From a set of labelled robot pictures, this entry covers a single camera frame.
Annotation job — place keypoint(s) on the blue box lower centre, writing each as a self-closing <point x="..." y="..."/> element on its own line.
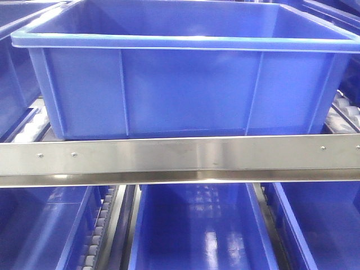
<point x="200" y="226"/>

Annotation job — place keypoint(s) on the blue plastic box centre top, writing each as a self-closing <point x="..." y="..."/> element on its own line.
<point x="158" y="69"/>

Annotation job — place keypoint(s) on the blue box upper right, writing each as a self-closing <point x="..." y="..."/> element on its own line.
<point x="345" y="17"/>

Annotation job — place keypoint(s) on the blue box upper left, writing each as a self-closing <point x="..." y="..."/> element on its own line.
<point x="19" y="86"/>

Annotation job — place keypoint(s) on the blue box lower right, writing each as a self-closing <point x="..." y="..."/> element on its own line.
<point x="318" y="222"/>

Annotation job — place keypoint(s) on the blue box lower left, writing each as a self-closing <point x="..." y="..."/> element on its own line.
<point x="47" y="227"/>

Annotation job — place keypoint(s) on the stainless steel shelf beam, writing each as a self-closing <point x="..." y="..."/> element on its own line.
<point x="328" y="157"/>

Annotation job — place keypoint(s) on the upper left roller rail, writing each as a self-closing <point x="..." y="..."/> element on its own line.
<point x="34" y="128"/>

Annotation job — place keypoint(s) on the lower shelf roller rail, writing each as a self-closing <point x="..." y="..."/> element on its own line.
<point x="96" y="247"/>

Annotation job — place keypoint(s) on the upper right roller rail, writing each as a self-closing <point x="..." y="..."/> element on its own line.
<point x="342" y="117"/>

